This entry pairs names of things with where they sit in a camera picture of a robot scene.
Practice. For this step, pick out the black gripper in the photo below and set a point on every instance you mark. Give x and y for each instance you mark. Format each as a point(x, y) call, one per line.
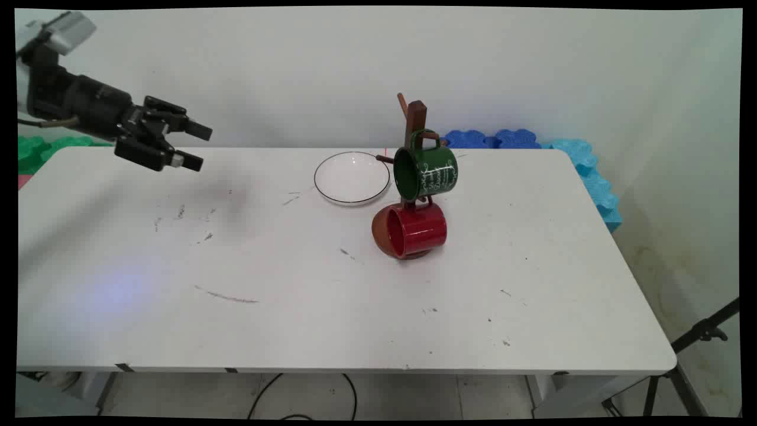
point(89, 103)

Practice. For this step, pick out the pink foam mat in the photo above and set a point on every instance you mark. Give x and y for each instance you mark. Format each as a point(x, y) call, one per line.
point(22, 181)

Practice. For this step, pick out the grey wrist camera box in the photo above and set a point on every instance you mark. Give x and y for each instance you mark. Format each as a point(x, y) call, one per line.
point(68, 32)

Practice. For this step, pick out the white plate with dark rim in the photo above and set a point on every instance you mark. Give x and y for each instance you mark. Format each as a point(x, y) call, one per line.
point(352, 177)

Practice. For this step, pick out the green foam mat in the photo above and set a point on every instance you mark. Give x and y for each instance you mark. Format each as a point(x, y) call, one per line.
point(44, 151)

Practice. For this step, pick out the black tripod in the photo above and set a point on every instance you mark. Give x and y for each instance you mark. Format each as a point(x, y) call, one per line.
point(686, 349)

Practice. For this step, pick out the red ceramic mug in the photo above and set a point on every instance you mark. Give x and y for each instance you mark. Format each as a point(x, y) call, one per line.
point(417, 229)

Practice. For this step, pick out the light blue foam mat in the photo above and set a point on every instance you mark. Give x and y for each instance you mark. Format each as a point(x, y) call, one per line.
point(594, 180)

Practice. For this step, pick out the grey table leg frame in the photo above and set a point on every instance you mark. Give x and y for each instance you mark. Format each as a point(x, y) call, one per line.
point(65, 390)

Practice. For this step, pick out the dark blue foam mat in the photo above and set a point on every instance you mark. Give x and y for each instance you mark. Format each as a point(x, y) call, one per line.
point(491, 139)

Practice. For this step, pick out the green enamel mug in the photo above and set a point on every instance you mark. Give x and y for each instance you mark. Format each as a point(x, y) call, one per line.
point(427, 171)

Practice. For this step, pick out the brown wooden mug tree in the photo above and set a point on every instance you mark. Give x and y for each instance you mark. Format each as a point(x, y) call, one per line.
point(416, 117)

